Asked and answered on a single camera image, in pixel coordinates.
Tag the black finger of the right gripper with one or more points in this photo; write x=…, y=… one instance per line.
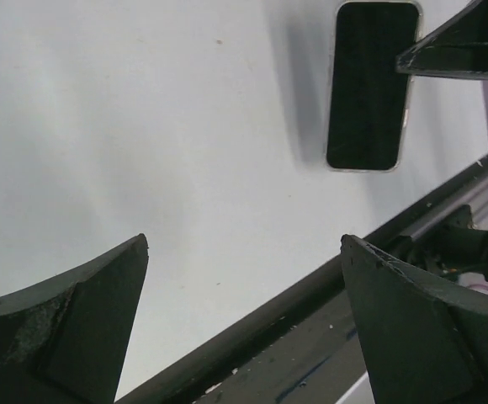
x=456, y=49

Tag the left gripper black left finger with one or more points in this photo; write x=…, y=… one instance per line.
x=64, y=340

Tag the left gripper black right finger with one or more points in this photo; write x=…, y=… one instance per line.
x=424, y=339

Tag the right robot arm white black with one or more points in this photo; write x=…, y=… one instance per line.
x=460, y=250

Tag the aluminium frame front rail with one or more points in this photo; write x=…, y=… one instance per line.
x=474, y=194

